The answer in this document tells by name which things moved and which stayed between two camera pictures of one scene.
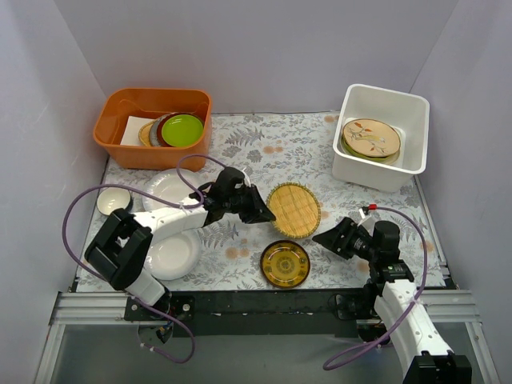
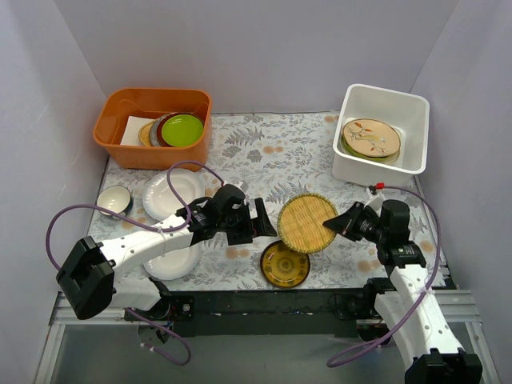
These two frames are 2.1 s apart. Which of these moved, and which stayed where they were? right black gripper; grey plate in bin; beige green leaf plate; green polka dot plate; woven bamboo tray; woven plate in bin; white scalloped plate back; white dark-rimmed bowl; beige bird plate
Moved: woven bamboo tray; beige green leaf plate; right black gripper
Stayed: white dark-rimmed bowl; woven plate in bin; beige bird plate; white scalloped plate back; green polka dot plate; grey plate in bin
